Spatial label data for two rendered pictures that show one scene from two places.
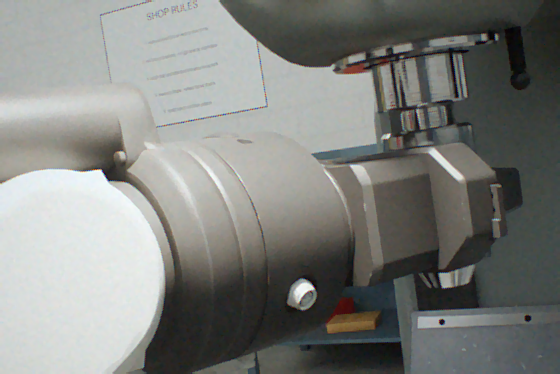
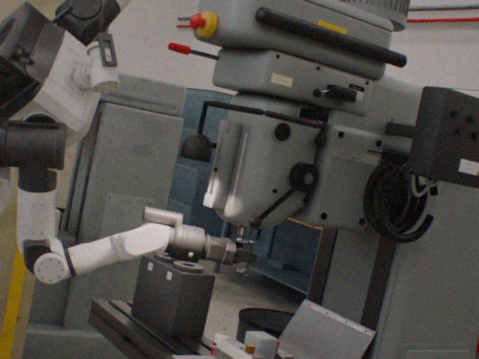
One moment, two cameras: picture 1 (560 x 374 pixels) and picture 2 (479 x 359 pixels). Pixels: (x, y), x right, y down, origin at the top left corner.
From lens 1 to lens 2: 1.57 m
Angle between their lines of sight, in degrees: 29
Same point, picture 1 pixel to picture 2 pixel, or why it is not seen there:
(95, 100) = (174, 216)
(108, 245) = (160, 235)
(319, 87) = not seen: outside the picture
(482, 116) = (340, 247)
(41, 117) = (165, 216)
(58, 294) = (152, 238)
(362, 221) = (208, 249)
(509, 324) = (322, 313)
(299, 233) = (192, 245)
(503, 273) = (328, 298)
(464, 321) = (313, 307)
